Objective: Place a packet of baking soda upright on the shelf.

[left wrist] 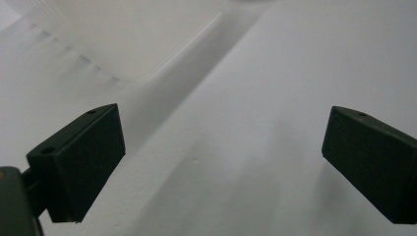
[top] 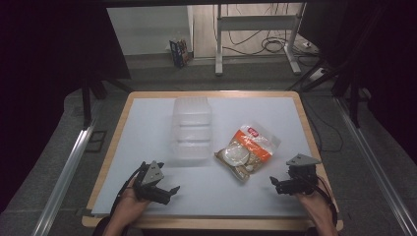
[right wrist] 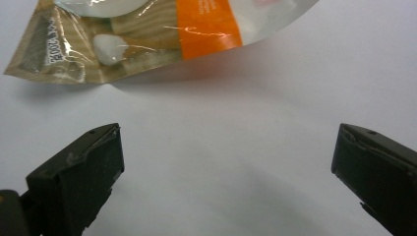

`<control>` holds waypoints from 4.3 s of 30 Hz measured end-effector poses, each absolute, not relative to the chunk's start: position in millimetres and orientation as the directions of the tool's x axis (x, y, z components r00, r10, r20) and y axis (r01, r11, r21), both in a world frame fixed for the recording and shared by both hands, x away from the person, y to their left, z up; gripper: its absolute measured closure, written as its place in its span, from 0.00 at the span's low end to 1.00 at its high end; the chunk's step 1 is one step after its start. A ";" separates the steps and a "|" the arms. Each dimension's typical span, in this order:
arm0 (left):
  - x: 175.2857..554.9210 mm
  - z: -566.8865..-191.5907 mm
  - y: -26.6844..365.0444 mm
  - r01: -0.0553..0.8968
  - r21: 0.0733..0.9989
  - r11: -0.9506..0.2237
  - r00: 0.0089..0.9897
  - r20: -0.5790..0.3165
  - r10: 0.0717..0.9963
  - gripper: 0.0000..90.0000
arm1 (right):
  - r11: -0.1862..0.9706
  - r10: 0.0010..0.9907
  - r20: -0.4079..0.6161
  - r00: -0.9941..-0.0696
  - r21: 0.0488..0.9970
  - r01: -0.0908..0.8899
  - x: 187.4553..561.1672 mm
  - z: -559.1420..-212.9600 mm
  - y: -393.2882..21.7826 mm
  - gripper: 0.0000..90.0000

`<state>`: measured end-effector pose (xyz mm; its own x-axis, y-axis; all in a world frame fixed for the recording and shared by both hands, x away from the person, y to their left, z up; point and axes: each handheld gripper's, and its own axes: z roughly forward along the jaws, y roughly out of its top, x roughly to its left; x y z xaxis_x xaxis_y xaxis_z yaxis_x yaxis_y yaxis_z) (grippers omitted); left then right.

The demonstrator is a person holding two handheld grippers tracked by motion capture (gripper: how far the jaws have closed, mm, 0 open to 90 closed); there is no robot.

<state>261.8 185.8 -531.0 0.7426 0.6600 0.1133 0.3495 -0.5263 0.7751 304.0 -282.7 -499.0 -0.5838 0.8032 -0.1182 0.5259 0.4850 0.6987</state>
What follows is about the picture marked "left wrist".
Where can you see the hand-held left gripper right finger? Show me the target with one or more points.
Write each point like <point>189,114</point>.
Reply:
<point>373,164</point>

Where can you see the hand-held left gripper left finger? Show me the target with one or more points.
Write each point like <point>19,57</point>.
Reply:
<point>82,164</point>

